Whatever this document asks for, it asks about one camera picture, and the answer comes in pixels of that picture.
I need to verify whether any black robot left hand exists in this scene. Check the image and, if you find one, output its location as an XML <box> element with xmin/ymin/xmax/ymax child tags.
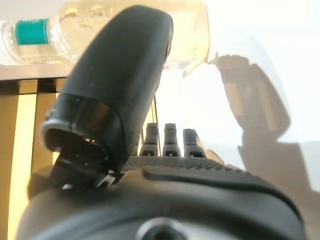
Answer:
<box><xmin>14</xmin><ymin>4</ymin><xmax>311</xmax><ymax>240</ymax></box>

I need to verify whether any clear bottle of yellow tea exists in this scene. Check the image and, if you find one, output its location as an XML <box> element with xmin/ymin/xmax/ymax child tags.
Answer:
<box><xmin>0</xmin><ymin>0</ymin><xmax>212</xmax><ymax>79</ymax></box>

